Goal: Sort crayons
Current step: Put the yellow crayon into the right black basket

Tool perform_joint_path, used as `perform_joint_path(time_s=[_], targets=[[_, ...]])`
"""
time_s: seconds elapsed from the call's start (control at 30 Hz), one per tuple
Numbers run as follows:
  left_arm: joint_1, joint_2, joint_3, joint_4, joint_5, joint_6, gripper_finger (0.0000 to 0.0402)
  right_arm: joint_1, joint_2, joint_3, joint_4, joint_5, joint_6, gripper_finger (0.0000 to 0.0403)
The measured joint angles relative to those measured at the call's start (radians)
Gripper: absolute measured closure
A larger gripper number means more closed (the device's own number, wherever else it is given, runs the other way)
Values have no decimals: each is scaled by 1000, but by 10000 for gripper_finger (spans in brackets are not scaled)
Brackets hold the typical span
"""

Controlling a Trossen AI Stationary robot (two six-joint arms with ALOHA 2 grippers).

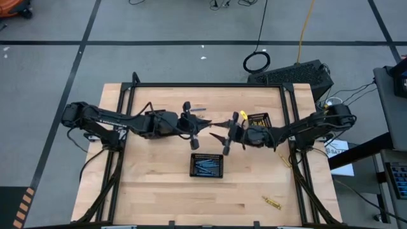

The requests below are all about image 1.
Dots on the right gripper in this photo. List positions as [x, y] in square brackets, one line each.
[251, 136]

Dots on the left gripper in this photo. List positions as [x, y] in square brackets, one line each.
[184, 124]

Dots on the black plastic slotted basket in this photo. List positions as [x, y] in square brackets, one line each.
[258, 114]
[192, 165]

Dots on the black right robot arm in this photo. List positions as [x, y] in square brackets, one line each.
[314, 122]

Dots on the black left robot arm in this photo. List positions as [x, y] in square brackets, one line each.
[105, 117]

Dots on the black perforated computer case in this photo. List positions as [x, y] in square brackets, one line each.
[292, 74]

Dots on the silver aluminium extrusion bar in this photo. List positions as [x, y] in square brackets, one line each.
[119, 227]
[291, 227]

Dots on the white paper sheet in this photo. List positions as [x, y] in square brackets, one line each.
[343, 168]

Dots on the black desk crossbar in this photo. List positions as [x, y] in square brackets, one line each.
[359, 152]

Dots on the grey cart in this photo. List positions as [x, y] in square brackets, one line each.
[391, 114]

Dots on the backlit keyboard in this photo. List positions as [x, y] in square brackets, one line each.
[399, 181]

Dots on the black screen device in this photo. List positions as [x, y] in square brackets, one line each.
[401, 86]

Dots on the black orange striped floor mat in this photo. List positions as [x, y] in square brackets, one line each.
[8, 206]

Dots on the orange shop vacuum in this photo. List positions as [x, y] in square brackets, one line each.
[11, 6]

